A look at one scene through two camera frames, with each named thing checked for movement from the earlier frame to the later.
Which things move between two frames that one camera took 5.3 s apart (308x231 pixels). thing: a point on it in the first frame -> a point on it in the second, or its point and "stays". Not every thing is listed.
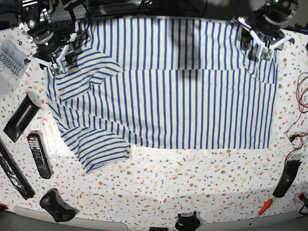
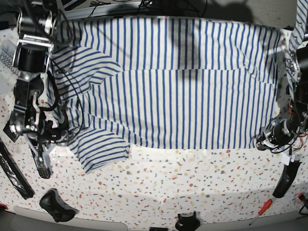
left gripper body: [57, 67] -> [44, 134]
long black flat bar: [15, 172] stays
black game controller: [52, 203] stays
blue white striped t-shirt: [162, 83] stays
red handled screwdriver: [267, 205] stays
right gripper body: [264, 51] -> [280, 137]
